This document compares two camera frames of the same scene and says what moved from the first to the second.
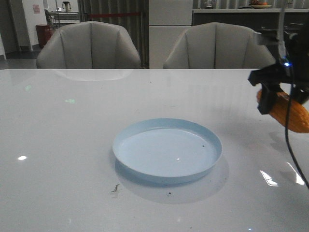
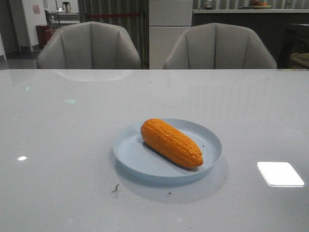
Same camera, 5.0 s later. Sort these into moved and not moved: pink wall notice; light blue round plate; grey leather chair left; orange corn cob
Moved: orange corn cob
Not moved: grey leather chair left; pink wall notice; light blue round plate
